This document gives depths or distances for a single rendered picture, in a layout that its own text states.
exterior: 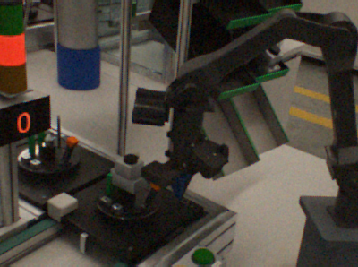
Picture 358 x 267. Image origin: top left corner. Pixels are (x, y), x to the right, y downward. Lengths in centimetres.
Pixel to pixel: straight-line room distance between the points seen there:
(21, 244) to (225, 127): 56
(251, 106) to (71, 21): 79
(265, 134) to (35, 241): 66
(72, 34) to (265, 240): 105
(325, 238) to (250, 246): 31
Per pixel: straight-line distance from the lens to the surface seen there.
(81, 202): 123
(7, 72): 100
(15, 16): 97
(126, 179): 115
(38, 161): 131
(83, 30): 201
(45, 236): 120
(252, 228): 138
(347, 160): 103
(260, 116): 150
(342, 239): 107
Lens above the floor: 165
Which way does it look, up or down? 27 degrees down
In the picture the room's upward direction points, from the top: 6 degrees clockwise
